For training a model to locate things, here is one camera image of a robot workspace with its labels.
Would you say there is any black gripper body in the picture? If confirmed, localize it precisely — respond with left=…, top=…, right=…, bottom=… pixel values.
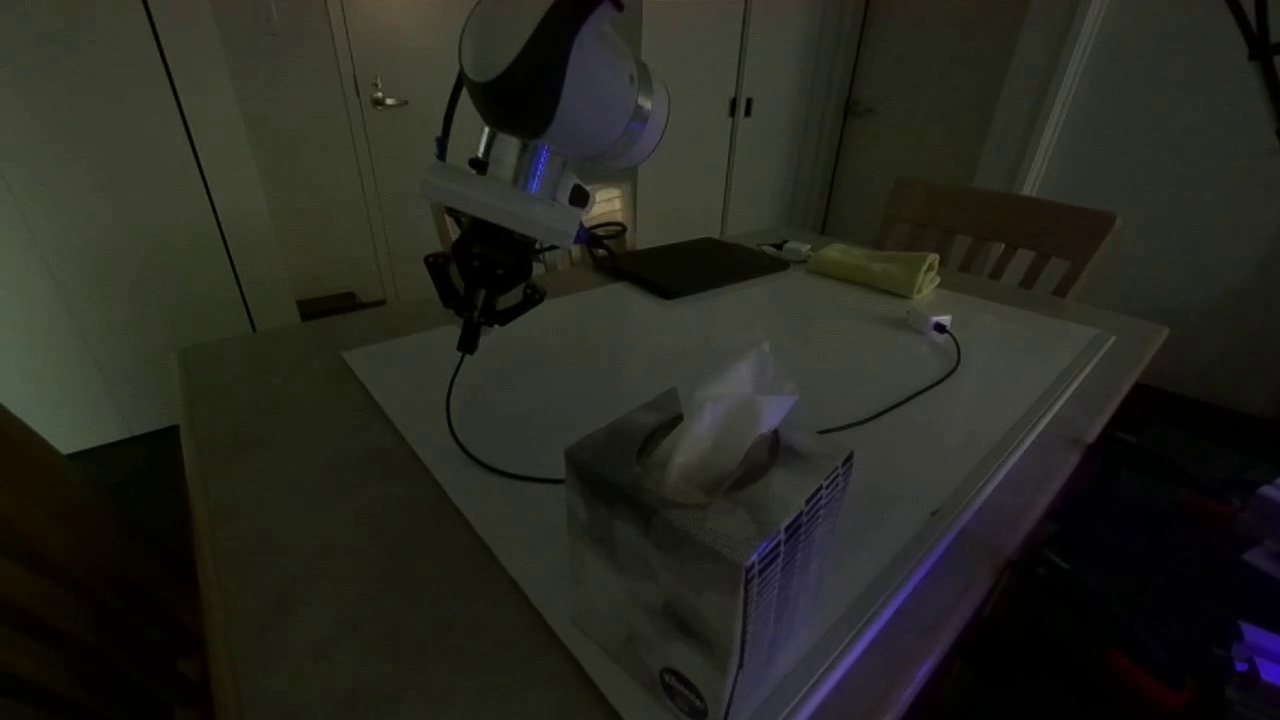
left=419, top=223, right=550, bottom=325

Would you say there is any black cable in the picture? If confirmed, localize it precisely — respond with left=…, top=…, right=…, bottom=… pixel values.
left=441, top=325, right=969, bottom=488

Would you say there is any white table mat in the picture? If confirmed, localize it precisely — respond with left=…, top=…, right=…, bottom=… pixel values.
left=336, top=255, right=1124, bottom=720

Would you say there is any black floor object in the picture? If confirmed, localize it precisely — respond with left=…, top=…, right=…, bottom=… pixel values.
left=290, top=289, right=391, bottom=325

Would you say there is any grey door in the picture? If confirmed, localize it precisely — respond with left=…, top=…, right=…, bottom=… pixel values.
left=327, top=0, right=571, bottom=305

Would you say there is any wooden chair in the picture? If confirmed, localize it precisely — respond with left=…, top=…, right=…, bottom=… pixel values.
left=536, top=181, right=639, bottom=294
left=876, top=178, right=1124, bottom=299

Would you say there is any white tissue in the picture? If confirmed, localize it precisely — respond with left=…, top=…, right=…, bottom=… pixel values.
left=645, top=337, right=803, bottom=508

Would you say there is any small white flat item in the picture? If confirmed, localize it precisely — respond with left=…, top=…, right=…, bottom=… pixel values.
left=762, top=232, right=822, bottom=264

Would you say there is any grey tissue box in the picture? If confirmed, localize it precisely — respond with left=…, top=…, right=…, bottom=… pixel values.
left=558, top=393, right=861, bottom=720

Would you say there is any yellow folded cloth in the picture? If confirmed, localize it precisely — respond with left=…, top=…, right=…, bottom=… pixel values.
left=803, top=238, right=948, bottom=309

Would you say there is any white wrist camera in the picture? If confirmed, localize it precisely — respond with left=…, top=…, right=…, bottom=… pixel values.
left=419, top=160, right=590, bottom=255

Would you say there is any metal door handle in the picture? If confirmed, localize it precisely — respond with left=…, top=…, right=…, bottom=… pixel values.
left=364, top=81, right=415, bottom=118

